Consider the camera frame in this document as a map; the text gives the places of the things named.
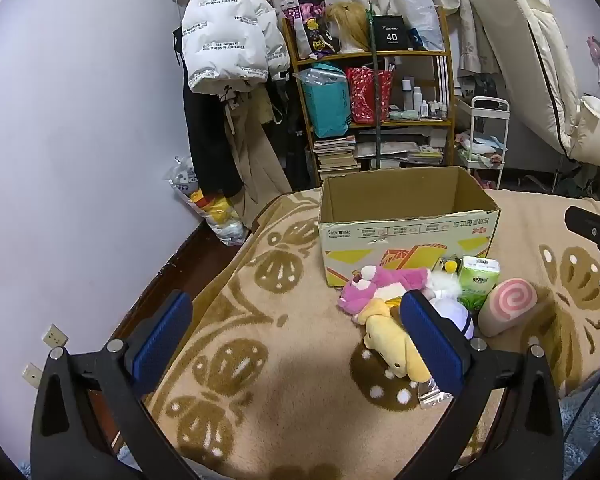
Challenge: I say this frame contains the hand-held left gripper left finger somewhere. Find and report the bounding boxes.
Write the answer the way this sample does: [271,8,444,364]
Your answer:
[29,289,206,480]

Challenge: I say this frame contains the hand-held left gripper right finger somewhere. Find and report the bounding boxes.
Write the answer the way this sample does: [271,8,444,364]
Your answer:
[394,289,566,480]

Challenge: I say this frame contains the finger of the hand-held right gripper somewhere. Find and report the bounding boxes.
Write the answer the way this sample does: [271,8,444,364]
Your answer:
[564,201,600,272]

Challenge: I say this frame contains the yellow plush dog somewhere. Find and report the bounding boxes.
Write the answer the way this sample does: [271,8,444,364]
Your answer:
[356,299,433,383]

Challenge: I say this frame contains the green tissue pack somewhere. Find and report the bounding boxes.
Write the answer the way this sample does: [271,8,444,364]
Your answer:
[457,256,502,312]

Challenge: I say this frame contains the pink plush toy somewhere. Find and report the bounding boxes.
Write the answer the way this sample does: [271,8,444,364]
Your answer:
[337,266,433,317]

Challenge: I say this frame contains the pink swirl roll plush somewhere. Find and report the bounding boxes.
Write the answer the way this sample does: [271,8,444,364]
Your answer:
[479,279,537,338]

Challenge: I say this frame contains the cardboard box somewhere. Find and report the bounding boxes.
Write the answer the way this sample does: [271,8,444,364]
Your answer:
[318,166,501,288]

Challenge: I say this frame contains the white and purple plush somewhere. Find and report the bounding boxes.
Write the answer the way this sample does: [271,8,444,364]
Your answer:
[430,274,475,339]

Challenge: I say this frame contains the clear plastic wrapper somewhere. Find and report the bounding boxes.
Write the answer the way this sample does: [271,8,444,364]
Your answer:
[416,377,453,409]

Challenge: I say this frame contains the white rolling cart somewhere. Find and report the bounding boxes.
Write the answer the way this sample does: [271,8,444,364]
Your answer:
[457,96,511,191]

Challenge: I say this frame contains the beige patterned blanket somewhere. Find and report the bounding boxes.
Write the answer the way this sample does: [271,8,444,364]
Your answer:
[120,187,600,480]

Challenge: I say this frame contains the plastic bag of toys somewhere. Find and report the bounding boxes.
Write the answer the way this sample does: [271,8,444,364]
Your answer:
[166,156,249,247]

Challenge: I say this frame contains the wooden shelf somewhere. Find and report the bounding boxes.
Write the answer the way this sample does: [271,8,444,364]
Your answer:
[281,7,454,188]

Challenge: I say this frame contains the blue fuzzy cloth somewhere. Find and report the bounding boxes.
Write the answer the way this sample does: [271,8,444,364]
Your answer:
[560,360,600,480]

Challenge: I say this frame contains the cream folded mattress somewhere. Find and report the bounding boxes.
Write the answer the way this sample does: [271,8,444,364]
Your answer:
[469,0,600,162]

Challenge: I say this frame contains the stack of magazines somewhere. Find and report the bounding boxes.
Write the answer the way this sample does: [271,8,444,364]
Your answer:
[356,139,447,169]

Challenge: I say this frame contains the beige trousers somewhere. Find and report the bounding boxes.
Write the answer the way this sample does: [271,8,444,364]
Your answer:
[224,89,295,213]

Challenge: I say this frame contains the black coat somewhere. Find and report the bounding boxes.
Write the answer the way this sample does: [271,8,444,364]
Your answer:
[181,77,244,197]

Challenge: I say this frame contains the stack of books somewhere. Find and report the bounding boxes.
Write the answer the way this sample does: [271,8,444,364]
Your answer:
[313,135,362,184]

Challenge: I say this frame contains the group of toiletry bottles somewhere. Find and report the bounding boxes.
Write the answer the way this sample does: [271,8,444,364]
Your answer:
[401,76,449,121]

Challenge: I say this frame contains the green pole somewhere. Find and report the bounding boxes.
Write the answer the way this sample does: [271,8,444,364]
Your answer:
[366,1,384,171]

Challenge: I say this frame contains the red gift bag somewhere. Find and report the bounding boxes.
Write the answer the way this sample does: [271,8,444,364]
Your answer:
[345,66,394,125]

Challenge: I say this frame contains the teal bag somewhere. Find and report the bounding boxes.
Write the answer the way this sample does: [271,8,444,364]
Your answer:
[299,62,354,139]

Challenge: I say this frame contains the translucent plastic bag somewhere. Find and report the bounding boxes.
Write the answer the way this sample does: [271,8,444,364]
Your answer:
[394,0,447,52]

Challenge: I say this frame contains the black square box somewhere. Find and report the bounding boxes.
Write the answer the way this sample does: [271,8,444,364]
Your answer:
[372,15,412,52]

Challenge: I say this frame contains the blonde wig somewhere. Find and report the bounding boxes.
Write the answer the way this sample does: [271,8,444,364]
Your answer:
[326,2,374,54]

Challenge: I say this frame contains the white puffer jacket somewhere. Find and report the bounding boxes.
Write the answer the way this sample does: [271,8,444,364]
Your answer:
[181,0,292,95]

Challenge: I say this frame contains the pink printed package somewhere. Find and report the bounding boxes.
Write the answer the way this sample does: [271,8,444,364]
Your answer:
[282,0,342,59]

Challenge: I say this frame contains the white wall outlet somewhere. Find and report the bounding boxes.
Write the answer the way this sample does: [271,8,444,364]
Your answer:
[21,363,44,389]
[42,324,69,349]

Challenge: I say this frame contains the pink wall sticker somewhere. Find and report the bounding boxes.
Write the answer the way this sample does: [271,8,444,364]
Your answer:
[586,35,600,87]

